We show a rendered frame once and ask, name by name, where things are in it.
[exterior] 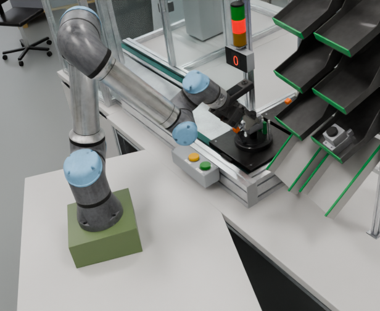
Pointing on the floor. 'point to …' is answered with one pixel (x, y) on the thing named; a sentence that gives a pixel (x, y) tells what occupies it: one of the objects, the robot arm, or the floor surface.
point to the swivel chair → (12, 18)
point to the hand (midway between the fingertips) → (253, 117)
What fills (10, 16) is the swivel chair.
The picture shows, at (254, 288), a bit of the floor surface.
